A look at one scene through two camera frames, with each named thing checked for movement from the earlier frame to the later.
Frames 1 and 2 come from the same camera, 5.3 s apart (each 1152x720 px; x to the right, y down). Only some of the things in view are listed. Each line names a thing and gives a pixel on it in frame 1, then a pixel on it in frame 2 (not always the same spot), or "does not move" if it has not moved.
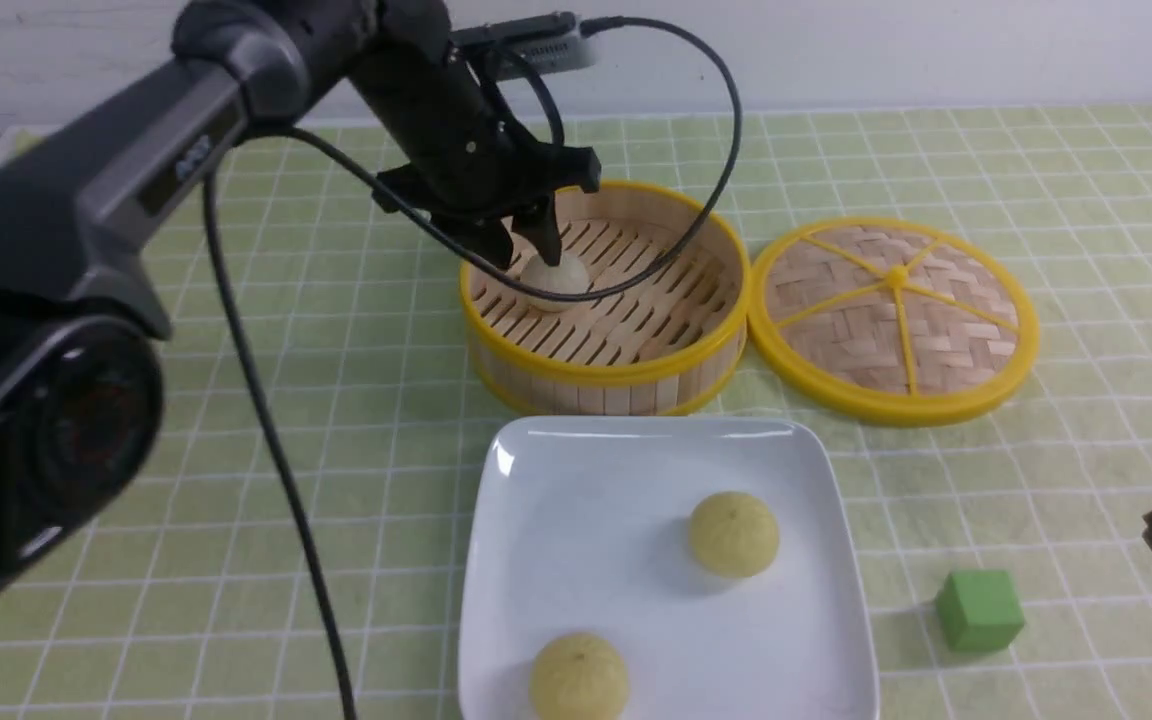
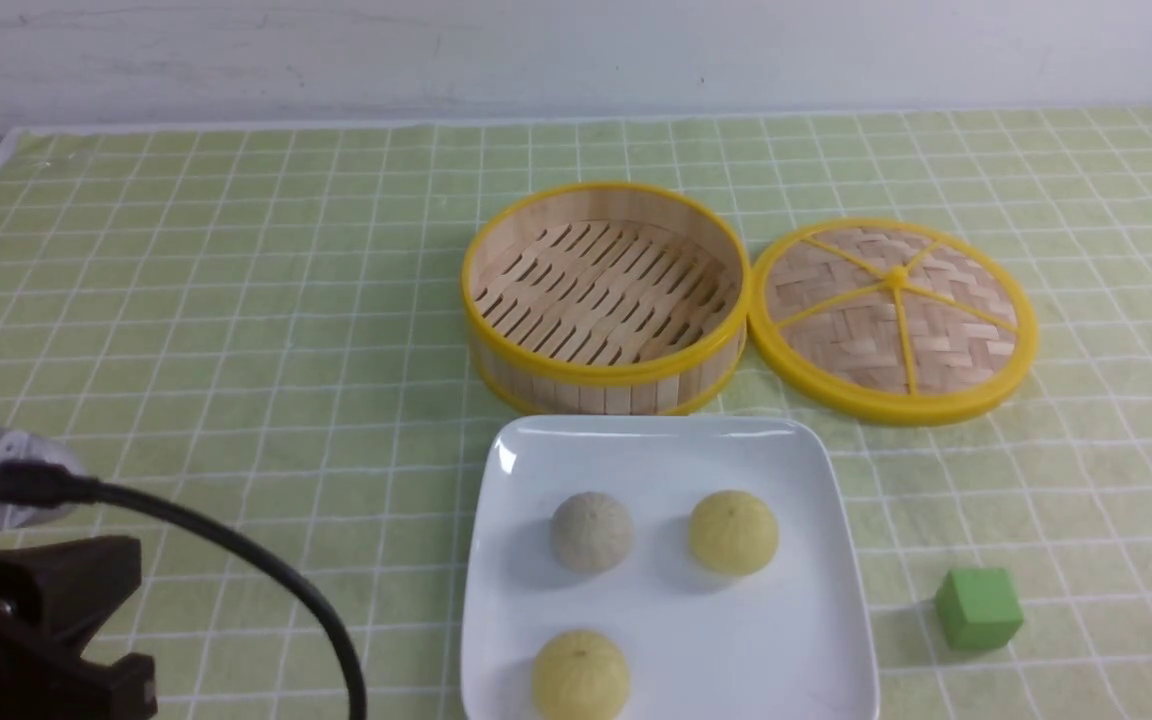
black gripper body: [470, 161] → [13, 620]
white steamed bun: [568, 277] → [592, 532]
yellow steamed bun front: [579, 676] does not move
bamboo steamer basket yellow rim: [663, 345] does not move
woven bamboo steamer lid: [893, 322] does not move
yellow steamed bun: [734, 534] does not move
